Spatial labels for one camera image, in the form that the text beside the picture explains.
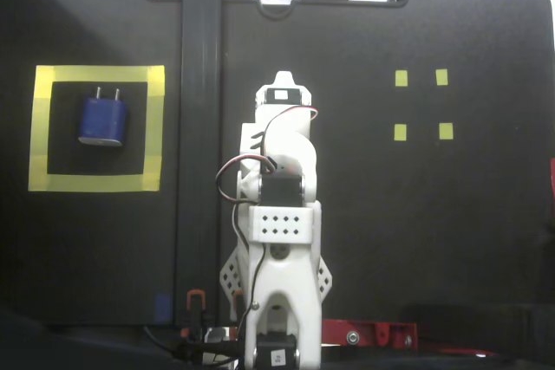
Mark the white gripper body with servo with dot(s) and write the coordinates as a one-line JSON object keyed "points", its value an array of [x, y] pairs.
{"points": [[284, 95]]}

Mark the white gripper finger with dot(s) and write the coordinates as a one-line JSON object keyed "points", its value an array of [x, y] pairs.
{"points": [[284, 79]]}

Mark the blue white USB charger block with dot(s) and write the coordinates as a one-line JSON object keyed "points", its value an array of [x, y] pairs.
{"points": [[102, 118]]}

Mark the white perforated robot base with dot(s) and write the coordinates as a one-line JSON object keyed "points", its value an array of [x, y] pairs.
{"points": [[326, 279]]}

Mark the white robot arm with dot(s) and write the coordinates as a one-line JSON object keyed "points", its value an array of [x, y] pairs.
{"points": [[282, 270]]}

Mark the black flat divider strip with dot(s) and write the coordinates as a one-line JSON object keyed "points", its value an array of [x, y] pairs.
{"points": [[199, 127]]}

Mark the small yellow tape marker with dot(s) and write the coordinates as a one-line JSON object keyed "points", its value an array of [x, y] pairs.
{"points": [[401, 78], [400, 132], [442, 77], [445, 131]]}

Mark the yellow tape square outline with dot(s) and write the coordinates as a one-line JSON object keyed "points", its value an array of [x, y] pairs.
{"points": [[95, 73]]}

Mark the orange black base clamp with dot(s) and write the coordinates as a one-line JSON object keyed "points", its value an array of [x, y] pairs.
{"points": [[237, 303]]}

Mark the orange black table clamp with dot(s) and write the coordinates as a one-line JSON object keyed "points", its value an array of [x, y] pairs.
{"points": [[196, 300]]}

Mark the blue tape piece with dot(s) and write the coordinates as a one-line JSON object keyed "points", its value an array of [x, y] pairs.
{"points": [[162, 307]]}

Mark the red screw clamp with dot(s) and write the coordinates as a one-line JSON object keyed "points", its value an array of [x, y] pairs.
{"points": [[396, 335]]}

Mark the red angle bracket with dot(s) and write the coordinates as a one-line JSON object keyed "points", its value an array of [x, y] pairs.
{"points": [[342, 331]]}

